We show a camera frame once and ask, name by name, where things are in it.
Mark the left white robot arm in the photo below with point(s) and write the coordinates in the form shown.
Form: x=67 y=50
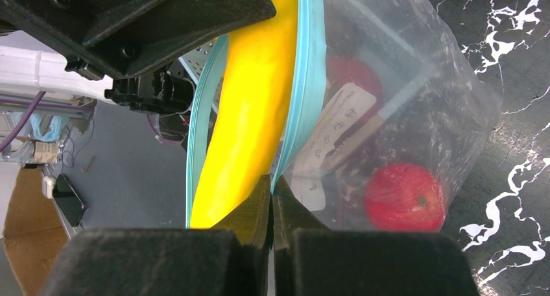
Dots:
x=118 y=51

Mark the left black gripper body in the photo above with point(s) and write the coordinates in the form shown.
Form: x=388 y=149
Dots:
x=118 y=51

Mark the red apple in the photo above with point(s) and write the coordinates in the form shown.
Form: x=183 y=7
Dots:
x=405 y=197

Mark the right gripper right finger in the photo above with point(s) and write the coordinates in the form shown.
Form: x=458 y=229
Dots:
x=311 y=259

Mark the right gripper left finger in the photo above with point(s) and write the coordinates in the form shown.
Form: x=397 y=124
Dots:
x=231 y=258

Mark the large yellow banana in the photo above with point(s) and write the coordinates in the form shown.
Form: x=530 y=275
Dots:
x=253 y=108

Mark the clear zip top bag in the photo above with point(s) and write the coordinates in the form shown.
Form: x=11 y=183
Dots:
x=376 y=82

